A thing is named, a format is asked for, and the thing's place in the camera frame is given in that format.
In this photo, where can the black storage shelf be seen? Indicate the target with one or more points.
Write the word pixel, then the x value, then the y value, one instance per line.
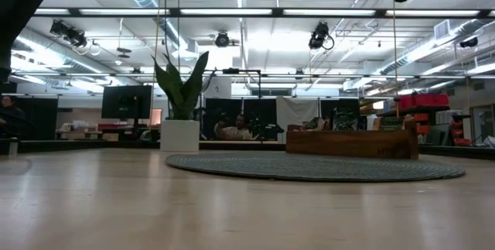
pixel 425 108

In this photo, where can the dark blue tea packet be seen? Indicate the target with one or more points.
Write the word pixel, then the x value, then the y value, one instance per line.
pixel 345 120

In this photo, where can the large red storage bin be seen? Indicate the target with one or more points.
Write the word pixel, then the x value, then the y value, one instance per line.
pixel 431 100

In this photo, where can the black round spot lamp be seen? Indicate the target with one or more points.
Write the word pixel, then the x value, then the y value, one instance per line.
pixel 222 40

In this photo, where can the round grey woven mat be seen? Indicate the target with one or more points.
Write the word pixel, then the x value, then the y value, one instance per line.
pixel 309 170

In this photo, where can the black partition panel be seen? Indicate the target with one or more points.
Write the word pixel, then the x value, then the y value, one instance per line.
pixel 326 112
pixel 267 110
pixel 42 118

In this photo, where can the person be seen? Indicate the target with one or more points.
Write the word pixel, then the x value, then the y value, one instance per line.
pixel 236 132
pixel 9 116

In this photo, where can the black overhead light bar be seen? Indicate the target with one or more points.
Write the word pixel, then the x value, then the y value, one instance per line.
pixel 276 12

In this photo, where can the small black hanging camera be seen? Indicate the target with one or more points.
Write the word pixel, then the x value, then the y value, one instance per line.
pixel 468 42

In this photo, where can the brown tea packet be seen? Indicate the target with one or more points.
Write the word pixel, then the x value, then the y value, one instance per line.
pixel 317 125

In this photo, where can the white plant pot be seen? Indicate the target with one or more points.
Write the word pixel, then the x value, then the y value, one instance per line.
pixel 179 135

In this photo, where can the black camera stand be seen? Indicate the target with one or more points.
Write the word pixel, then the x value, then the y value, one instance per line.
pixel 231 70

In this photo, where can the green snake plant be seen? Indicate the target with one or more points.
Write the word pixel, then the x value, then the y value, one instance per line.
pixel 185 95

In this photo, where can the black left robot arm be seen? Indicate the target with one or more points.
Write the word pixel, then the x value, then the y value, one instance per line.
pixel 19 10

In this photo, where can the dark printed tea packet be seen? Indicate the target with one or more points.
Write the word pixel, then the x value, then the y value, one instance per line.
pixel 391 124

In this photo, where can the cluttered office desk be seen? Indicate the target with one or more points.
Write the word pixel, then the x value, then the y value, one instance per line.
pixel 83 128

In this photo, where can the wooden tea organizer box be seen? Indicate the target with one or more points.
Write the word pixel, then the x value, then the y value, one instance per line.
pixel 348 145

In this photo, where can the white hanging sheet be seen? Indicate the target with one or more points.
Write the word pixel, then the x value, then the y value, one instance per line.
pixel 298 110

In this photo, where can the black computer monitor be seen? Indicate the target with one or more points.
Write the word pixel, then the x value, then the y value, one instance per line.
pixel 126 102

